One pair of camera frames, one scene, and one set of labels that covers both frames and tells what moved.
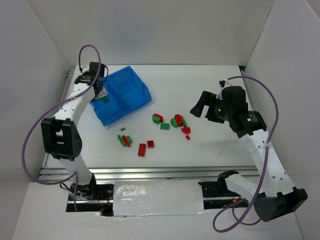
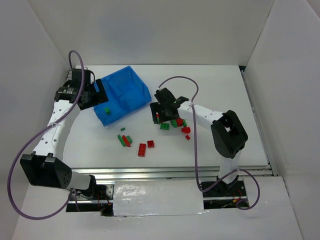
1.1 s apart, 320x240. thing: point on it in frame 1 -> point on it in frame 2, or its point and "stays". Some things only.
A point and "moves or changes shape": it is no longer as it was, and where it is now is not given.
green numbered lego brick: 129,139 stays
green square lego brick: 165,126 stays
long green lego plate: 121,140 stays
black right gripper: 210,107 -> 155,114
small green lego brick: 105,98 moves or changes shape
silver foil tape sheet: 161,197 stays
